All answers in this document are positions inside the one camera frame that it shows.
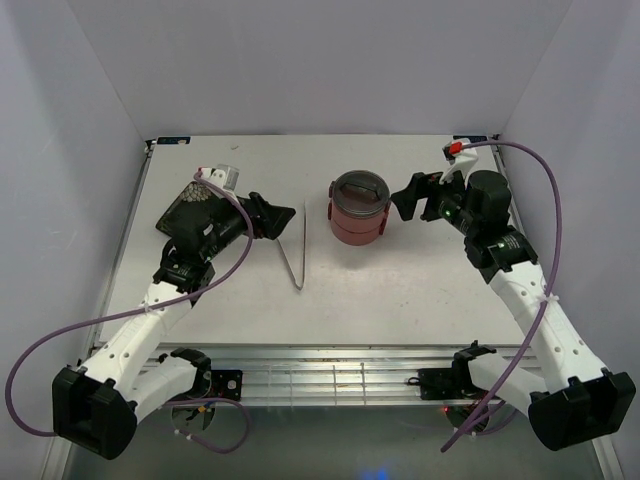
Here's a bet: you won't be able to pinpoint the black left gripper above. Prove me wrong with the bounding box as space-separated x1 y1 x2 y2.
201 188 295 261

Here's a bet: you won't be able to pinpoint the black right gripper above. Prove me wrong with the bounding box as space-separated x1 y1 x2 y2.
390 163 479 236

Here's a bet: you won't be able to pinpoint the pink lunch bowl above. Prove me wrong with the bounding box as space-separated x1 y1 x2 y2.
330 223 386 246
328 201 389 232

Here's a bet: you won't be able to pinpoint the metal serving tongs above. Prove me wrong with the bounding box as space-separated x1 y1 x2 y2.
276 200 308 293

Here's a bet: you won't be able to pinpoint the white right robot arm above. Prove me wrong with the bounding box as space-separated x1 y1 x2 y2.
391 170 636 451

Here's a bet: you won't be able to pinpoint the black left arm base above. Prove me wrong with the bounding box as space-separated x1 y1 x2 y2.
204 369 243 401

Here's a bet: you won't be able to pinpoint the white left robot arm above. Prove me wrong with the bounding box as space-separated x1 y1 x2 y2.
52 183 296 459

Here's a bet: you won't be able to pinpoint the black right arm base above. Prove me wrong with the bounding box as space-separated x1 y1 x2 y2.
417 368 482 401

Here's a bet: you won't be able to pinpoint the black floral rectangular plate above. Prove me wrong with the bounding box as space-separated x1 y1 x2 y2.
155 181 219 238

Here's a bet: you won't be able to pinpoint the blue table label right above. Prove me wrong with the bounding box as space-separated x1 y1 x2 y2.
452 135 488 143

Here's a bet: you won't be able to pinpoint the blue table label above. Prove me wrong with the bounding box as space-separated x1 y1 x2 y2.
156 136 191 145
452 135 488 143

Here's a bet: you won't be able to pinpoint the blue table label left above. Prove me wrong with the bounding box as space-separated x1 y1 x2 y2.
156 136 191 145

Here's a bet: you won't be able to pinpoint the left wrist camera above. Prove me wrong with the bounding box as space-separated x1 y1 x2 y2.
194 164 240 194

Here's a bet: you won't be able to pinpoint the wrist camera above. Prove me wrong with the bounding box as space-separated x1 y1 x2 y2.
194 164 240 194
439 138 479 184

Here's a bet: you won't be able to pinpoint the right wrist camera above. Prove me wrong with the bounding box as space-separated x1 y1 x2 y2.
439 138 479 184

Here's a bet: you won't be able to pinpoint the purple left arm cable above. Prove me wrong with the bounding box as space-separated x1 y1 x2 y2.
4 172 254 454

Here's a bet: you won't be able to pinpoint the aluminium front rail frame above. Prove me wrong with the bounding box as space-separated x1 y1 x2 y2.
55 343 596 409

